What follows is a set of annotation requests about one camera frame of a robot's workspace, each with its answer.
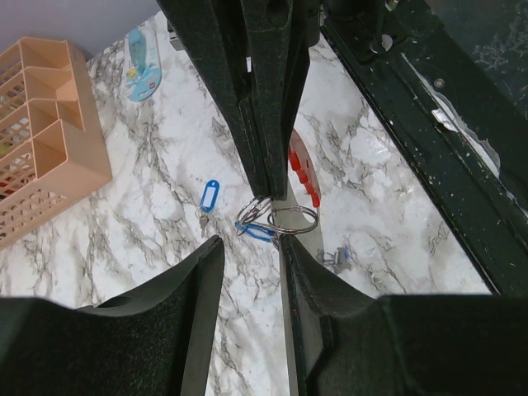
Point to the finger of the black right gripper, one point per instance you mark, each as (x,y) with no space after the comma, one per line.
(277,40)
(214,37)

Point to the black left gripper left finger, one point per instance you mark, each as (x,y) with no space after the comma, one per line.
(155,339)

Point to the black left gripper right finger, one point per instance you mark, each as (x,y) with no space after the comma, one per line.
(340,341)

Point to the blue key tag with key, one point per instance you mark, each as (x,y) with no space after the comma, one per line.
(207,203)
(255,231)

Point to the silver keyring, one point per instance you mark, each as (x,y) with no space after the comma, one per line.
(281,217)

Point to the light blue packaged item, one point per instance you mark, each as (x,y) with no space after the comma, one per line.
(143,72)

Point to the peach plastic desk organizer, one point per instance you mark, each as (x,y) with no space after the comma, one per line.
(53,150)

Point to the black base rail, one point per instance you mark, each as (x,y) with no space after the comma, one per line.
(448,81)

